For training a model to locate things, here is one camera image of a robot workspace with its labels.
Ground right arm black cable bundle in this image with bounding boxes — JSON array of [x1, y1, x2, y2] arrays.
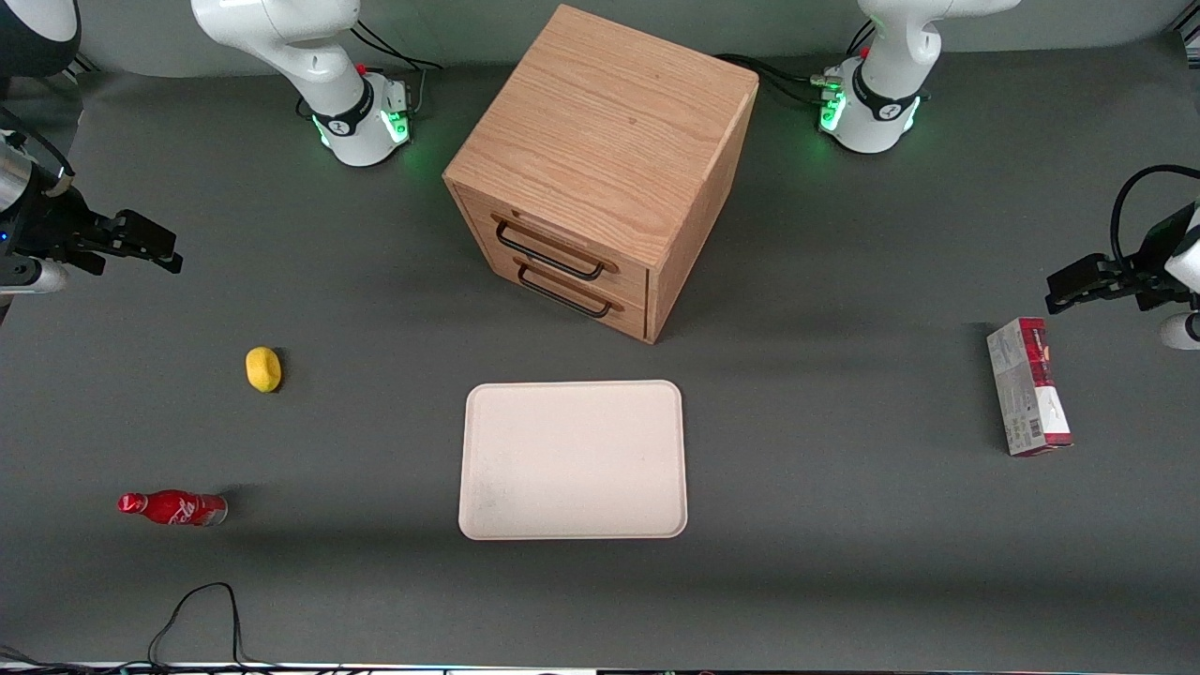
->
[[0, 105, 75, 194]]

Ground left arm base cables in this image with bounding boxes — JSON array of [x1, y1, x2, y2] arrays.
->
[[716, 19, 878, 106]]

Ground black wire drawer handle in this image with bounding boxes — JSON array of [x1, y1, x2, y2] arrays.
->
[[491, 214, 621, 282], [514, 258, 625, 320]]

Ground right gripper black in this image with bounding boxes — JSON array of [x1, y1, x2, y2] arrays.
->
[[0, 183, 185, 278]]

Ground wooden drawer front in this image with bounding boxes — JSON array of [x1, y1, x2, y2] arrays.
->
[[464, 192, 651, 308], [486, 246, 649, 341]]

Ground red coke bottle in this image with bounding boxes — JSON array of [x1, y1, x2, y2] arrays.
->
[[117, 489, 230, 528]]

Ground yellow lemon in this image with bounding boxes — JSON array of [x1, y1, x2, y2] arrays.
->
[[246, 346, 283, 394]]

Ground cream plastic tray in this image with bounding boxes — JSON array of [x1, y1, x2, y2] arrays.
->
[[458, 380, 688, 541]]

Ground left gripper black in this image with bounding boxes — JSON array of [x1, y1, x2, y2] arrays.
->
[[1045, 206, 1199, 315]]

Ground black floor cable loop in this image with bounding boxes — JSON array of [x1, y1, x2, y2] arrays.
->
[[0, 581, 282, 672]]

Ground grey and red carton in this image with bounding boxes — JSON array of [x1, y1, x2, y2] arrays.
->
[[986, 317, 1074, 458]]

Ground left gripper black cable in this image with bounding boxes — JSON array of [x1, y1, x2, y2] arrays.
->
[[1110, 164, 1200, 275]]

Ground wooden drawer cabinet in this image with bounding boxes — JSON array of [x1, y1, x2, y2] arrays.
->
[[442, 4, 760, 345]]

